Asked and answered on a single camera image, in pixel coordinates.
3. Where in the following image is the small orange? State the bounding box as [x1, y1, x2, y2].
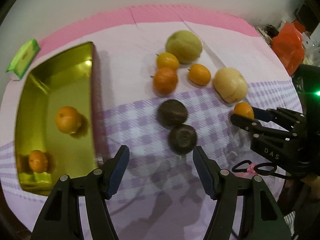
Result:
[233, 102, 254, 119]

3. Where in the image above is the pale yellow pear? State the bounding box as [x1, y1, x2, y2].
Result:
[213, 67, 248, 103]

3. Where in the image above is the dark passion fruit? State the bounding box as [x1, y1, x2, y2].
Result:
[156, 99, 188, 129]
[168, 124, 197, 155]

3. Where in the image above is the yellow orange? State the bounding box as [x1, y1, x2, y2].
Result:
[188, 64, 211, 86]
[156, 52, 180, 71]

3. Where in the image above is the deep orange mandarin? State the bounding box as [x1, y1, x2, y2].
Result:
[150, 67, 178, 96]

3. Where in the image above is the large green pomelo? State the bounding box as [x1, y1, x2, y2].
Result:
[165, 30, 203, 64]

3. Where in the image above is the operator right hand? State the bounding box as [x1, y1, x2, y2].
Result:
[300, 176, 319, 198]

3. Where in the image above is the black scissors pink tie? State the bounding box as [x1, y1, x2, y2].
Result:
[232, 160, 291, 179]

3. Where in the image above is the orange plastic bag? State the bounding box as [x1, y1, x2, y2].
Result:
[271, 22, 305, 76]

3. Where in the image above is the gold red toffee tin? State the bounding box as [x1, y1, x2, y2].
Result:
[14, 41, 109, 196]

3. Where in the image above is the pink purple checked tablecloth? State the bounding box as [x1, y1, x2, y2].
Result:
[1, 5, 302, 239]

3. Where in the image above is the green tissue pack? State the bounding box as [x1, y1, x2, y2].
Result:
[6, 38, 40, 81]

